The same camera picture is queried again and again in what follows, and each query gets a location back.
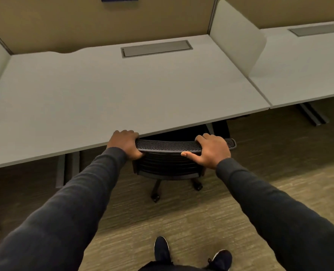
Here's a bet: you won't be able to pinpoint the person's right hand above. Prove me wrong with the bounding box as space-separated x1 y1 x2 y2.
181 133 232 170

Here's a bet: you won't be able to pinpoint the person's left hand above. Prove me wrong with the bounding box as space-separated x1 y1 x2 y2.
107 130 145 161

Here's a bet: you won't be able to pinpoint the black mesh office chair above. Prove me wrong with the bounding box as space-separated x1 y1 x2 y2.
132 138 237 203

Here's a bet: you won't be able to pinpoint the person's left forearm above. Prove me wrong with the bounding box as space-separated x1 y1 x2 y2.
0 147 129 271

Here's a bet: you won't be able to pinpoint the person's right forearm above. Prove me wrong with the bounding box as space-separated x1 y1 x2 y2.
215 157 334 271

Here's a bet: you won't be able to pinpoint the person's left black shoe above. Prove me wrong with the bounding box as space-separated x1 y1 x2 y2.
154 236 172 265

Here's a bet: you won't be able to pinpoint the person's black shoe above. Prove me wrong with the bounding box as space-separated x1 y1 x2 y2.
207 249 233 271
154 236 172 265

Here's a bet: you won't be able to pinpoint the person's right black shoe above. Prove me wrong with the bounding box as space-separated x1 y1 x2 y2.
207 249 233 271

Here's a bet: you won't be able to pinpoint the person's dark trousers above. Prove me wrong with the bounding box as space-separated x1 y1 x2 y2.
138 260 213 271

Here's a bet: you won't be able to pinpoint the tan fabric partition panel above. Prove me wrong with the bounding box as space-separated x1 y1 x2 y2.
218 0 334 30
0 0 217 55

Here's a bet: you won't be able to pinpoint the grey desk cable lid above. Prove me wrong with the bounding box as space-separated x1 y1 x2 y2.
120 40 193 59
287 24 334 37

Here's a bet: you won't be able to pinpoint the grey metal partition post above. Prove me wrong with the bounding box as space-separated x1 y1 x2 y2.
207 0 220 36

